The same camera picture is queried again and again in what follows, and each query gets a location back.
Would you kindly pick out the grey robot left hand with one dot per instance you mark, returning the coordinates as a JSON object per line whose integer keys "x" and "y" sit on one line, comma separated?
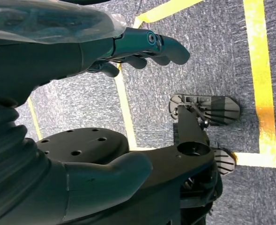
{"x": 46, "y": 46}

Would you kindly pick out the black robot hip disc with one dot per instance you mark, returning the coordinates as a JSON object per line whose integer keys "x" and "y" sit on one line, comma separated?
{"x": 86, "y": 149}

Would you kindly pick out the black ribbed robot left foot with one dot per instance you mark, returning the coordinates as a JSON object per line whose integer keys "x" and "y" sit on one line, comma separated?
{"x": 222, "y": 110}

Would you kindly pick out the black ribbed robot foot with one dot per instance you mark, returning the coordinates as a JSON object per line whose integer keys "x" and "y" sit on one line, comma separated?
{"x": 222, "y": 110}
{"x": 224, "y": 161}

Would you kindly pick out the black ribbed robot right foot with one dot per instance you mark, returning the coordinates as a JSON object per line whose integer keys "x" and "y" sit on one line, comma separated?
{"x": 224, "y": 161}

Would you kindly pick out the orange-stained yellow tape square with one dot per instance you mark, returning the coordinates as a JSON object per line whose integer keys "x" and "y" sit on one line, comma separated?
{"x": 257, "y": 62}

